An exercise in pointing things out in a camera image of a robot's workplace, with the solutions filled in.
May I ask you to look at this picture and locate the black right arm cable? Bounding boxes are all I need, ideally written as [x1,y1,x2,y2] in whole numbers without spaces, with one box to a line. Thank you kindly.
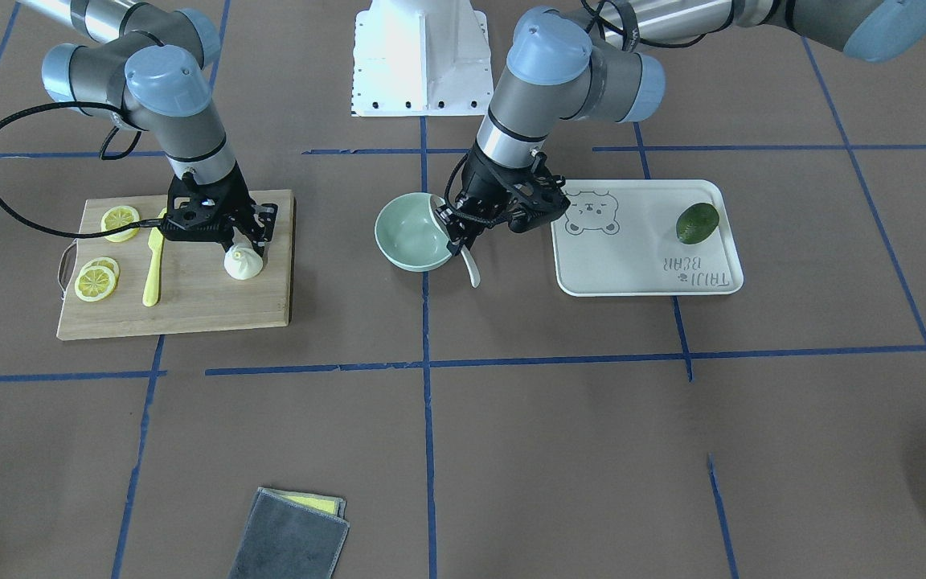
[0,101,182,240]

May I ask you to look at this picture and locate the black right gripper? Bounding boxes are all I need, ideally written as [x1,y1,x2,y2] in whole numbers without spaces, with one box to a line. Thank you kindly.
[158,166,278,259]

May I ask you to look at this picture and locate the yellow plastic knife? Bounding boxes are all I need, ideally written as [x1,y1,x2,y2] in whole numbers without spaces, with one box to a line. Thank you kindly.
[141,228,166,307]

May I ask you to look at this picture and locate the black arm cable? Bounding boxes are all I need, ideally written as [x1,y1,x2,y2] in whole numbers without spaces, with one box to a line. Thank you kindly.
[0,101,182,240]
[444,0,745,211]

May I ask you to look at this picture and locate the yellow sponge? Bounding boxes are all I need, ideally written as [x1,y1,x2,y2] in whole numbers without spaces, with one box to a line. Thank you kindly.
[284,491,346,518]

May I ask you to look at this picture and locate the back lower lemon slice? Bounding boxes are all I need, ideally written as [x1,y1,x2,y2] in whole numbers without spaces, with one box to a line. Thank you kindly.
[80,257,121,277]

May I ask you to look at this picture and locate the bamboo cutting board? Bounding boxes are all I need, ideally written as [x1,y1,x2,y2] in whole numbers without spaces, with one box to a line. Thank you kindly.
[56,190,295,341]

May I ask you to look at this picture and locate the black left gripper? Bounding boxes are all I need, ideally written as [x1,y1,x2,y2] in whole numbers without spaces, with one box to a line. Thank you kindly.
[440,144,571,257]

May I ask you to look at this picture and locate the white bear tray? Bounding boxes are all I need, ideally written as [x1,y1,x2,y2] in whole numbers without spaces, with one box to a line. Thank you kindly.
[551,179,744,298]

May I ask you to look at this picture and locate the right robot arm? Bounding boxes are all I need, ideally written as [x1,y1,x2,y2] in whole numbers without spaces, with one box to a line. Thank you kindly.
[29,1,278,254]

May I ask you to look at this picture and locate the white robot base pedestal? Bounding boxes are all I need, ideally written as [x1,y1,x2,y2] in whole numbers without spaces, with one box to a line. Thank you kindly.
[350,1,494,117]

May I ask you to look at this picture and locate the lemon slice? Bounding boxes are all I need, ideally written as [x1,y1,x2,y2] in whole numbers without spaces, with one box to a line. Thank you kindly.
[100,205,142,243]
[73,266,117,302]
[80,257,121,277]

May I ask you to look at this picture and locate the upper lemon slice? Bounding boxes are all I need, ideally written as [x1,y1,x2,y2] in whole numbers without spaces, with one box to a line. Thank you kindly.
[100,205,142,243]

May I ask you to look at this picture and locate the white ceramic spoon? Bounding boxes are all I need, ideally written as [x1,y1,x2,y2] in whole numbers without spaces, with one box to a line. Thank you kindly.
[429,195,481,287]

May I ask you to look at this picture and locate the light green bowl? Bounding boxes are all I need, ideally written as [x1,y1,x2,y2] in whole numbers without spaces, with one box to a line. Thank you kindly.
[374,193,453,273]

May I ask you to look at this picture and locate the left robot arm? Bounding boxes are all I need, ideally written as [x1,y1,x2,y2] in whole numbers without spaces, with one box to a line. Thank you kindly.
[432,1,926,257]

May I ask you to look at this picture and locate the front lower lemon slice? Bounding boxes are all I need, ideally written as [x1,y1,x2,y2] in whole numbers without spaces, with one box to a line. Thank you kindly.
[73,266,117,302]

